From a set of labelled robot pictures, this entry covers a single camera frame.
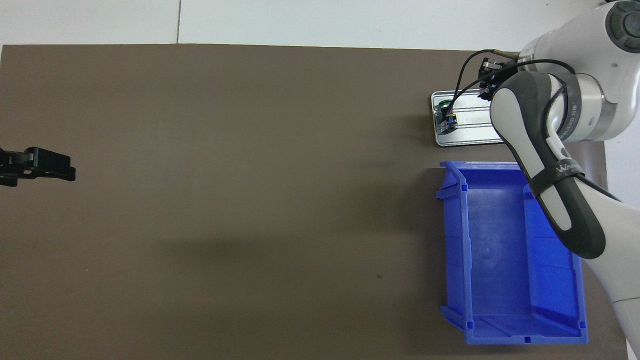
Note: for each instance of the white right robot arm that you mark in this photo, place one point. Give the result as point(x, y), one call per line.
point(600, 50)

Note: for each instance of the green mushroom push button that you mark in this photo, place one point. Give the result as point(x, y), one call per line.
point(451, 124)

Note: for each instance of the grey metal tray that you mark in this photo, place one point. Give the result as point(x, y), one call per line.
point(475, 137)

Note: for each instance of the blue plastic storage bin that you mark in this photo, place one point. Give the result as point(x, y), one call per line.
point(500, 260)

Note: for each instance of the brown table mat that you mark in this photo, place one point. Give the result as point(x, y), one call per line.
point(250, 200)

